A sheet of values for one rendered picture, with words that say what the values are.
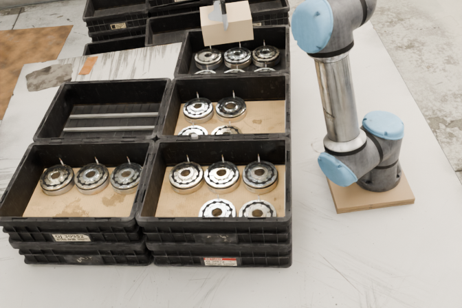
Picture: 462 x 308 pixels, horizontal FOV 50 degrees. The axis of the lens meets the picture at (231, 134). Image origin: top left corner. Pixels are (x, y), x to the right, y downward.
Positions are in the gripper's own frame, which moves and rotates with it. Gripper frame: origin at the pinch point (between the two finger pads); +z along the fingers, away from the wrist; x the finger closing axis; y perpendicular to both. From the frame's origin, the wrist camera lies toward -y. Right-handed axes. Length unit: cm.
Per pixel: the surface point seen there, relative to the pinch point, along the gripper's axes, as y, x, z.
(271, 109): -11.1, 16.8, 26.8
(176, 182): 21, 46, 24
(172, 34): 32, -114, 71
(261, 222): -2, 69, 17
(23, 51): 153, -180, 108
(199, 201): 15, 52, 27
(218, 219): 9, 67, 17
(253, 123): -4.1, 22.3, 26.7
